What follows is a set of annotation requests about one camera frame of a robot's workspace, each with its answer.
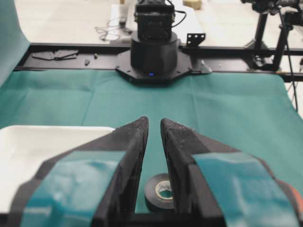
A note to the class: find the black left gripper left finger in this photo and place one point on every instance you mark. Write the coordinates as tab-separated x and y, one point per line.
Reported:
86	186

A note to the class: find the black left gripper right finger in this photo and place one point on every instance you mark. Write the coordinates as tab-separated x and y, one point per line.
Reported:
221	186

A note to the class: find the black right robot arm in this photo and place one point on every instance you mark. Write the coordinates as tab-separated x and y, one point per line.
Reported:
154	55

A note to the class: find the black tape roll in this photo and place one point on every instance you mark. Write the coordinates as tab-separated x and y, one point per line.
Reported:
158	194

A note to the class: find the white plastic case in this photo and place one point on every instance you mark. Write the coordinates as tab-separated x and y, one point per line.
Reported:
23	148

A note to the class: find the black flat plates on rail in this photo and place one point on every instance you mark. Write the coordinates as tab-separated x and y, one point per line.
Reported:
61	54

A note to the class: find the black aluminium frame rail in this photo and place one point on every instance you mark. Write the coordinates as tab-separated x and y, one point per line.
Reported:
193	60

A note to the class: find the black perforated corner bracket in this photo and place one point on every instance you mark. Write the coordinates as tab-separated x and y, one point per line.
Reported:
195	39

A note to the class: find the black camera tripod stand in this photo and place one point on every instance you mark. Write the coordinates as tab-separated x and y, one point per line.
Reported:
276	18

